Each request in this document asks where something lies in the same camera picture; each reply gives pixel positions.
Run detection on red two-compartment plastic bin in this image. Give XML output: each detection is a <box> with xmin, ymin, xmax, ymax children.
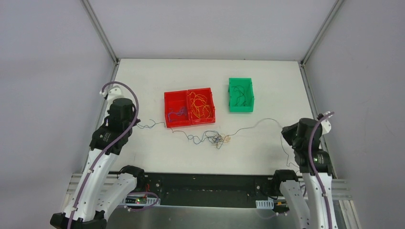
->
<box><xmin>164</xmin><ymin>88</ymin><xmax>216</xmax><ymax>128</ymax></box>

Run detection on yellow thin wire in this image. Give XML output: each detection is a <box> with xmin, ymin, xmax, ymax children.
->
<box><xmin>187</xmin><ymin>91</ymin><xmax>213</xmax><ymax>120</ymax></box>

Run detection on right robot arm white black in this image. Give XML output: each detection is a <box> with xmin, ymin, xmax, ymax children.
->
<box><xmin>271</xmin><ymin>113</ymin><xmax>338</xmax><ymax>229</ymax></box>

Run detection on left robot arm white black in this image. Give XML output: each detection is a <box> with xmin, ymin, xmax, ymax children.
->
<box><xmin>50</xmin><ymin>98</ymin><xmax>146</xmax><ymax>229</ymax></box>

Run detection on green plastic bin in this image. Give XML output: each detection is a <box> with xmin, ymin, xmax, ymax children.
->
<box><xmin>228</xmin><ymin>78</ymin><xmax>255</xmax><ymax>113</ymax></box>

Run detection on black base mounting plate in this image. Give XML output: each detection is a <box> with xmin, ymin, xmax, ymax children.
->
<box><xmin>135</xmin><ymin>172</ymin><xmax>283</xmax><ymax>208</ymax></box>

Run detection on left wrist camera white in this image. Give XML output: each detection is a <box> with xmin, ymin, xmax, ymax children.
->
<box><xmin>99</xmin><ymin>86</ymin><xmax>124</xmax><ymax>101</ymax></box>

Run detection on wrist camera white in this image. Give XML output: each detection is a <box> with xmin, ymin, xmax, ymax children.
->
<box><xmin>99</xmin><ymin>86</ymin><xmax>124</xmax><ymax>101</ymax></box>
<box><xmin>317</xmin><ymin>111</ymin><xmax>333</xmax><ymax>135</ymax></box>

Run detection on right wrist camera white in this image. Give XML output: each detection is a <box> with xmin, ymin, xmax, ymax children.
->
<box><xmin>317</xmin><ymin>111</ymin><xmax>333</xmax><ymax>135</ymax></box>

